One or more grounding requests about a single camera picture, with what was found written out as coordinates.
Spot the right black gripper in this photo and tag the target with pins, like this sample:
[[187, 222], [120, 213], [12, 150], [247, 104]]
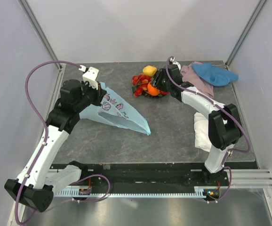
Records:
[[156, 82]]

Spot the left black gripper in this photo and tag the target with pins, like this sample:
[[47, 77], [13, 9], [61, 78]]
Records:
[[99, 93]]

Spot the orange fruit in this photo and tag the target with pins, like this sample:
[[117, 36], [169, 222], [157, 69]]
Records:
[[153, 91]]

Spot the light blue plastic bag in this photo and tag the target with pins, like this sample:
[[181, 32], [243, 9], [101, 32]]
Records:
[[115, 111]]

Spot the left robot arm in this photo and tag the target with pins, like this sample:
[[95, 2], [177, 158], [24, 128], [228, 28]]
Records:
[[33, 187]]

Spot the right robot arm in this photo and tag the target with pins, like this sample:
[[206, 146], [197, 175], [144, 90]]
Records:
[[223, 120]]

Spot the purple grape bunch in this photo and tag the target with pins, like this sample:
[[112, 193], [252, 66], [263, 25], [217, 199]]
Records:
[[156, 75]]

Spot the red apple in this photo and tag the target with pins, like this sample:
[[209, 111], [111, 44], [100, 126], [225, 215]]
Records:
[[164, 93]]

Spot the yellow pear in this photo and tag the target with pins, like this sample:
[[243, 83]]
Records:
[[149, 70]]

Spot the red lychee bunch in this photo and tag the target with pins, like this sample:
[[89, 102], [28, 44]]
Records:
[[140, 84]]

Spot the black round plate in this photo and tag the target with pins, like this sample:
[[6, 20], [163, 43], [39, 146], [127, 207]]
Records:
[[160, 95]]

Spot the mauve pink cloth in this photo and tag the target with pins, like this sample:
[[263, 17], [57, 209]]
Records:
[[189, 74]]

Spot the blue cloth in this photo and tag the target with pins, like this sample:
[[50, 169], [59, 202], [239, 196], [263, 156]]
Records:
[[213, 75]]

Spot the white printed t-shirt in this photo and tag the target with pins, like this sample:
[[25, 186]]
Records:
[[201, 133]]

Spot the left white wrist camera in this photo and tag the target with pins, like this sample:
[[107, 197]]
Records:
[[90, 75]]

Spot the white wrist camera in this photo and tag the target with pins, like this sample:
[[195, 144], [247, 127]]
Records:
[[172, 61], [90, 75]]

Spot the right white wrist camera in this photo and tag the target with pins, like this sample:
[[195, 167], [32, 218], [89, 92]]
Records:
[[172, 61]]

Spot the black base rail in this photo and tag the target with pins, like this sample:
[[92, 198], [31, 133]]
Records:
[[186, 174]]

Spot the white slotted cable duct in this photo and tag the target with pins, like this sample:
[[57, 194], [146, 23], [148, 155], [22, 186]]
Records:
[[78, 193]]

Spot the left aluminium frame post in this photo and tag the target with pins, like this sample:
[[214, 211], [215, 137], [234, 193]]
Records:
[[37, 27]]

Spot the aluminium frame post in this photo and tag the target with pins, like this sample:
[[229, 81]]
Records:
[[37, 27], [246, 30]]

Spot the right aluminium frame post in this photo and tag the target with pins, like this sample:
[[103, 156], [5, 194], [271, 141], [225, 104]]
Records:
[[246, 30]]

